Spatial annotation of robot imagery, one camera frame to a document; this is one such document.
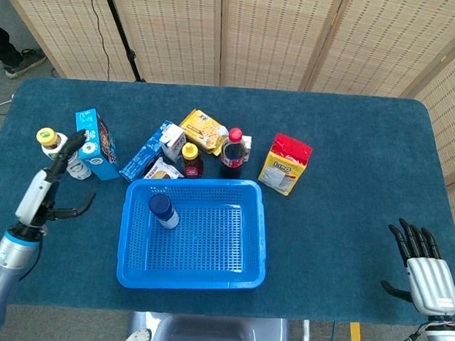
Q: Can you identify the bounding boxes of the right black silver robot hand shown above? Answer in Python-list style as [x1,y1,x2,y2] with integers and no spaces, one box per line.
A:
[378,217,455,319]

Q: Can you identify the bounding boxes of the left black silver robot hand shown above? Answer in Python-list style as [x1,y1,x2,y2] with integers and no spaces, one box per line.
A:
[13,125,100,233]

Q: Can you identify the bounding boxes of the tea bottle with yellow cap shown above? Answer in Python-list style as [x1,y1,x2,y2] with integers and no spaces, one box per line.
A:
[33,127,95,181]

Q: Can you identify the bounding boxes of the blue-capped white bottle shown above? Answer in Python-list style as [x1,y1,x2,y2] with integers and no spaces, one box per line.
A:
[147,193,181,230]

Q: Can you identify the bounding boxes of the yellow red Lipo biscuit bag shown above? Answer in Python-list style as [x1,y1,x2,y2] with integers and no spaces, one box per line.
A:
[256,132,315,199]

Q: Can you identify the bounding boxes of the cola bottle with red label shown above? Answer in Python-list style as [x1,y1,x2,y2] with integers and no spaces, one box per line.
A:
[217,126,251,181]

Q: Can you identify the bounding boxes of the red white snack packet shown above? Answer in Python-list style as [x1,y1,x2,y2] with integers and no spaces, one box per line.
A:
[142,156,186,182]

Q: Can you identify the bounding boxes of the blue perforated plastic basket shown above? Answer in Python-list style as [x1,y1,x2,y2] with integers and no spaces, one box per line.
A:
[114,172,272,297]

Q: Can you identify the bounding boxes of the blue cardboard box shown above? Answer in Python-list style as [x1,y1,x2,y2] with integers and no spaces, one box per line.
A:
[70,107,124,182]

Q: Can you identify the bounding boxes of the dark teal table cloth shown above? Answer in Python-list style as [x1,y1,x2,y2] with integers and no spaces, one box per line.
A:
[0,73,455,333]

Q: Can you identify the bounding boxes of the long blue biscuit box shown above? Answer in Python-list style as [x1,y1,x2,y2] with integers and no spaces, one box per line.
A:
[118,117,176,186]

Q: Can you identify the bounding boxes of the grey sneaker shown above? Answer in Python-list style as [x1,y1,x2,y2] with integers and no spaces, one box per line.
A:
[1,46,47,82]

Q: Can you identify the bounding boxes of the white milk carton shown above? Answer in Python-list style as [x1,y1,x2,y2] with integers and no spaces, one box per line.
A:
[157,123,188,165]

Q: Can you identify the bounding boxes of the black trouser leg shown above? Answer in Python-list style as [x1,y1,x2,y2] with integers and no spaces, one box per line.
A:
[0,12,26,68]

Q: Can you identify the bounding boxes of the honey bear bottle, yellow cap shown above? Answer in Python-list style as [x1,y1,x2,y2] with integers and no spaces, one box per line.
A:
[178,141,206,180]

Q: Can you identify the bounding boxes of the yellow cracker package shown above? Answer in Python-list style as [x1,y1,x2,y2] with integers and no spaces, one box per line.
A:
[177,107,231,157]

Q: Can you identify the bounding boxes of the black tripod pole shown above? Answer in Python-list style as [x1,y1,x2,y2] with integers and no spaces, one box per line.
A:
[92,0,152,83]

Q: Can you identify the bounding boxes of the small white red carton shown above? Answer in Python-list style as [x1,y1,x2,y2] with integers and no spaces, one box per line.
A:
[239,134,253,164]

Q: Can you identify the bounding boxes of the grey-blue robot torso base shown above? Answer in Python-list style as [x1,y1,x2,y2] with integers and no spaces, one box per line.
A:
[114,309,308,341]

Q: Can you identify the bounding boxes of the thin black hanging cable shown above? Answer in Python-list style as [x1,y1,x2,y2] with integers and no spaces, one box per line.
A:
[77,0,115,81]

